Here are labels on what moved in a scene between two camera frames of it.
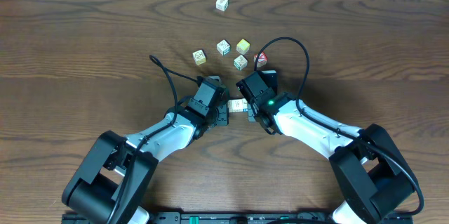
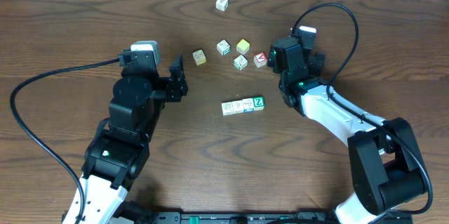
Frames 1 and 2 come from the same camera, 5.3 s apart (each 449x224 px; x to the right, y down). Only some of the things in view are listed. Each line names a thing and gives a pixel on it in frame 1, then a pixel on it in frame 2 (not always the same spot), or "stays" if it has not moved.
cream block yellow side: [199, 57] stays
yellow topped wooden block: [243, 46] stays
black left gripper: [222, 114] → [175, 81]
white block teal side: [223, 47] stays
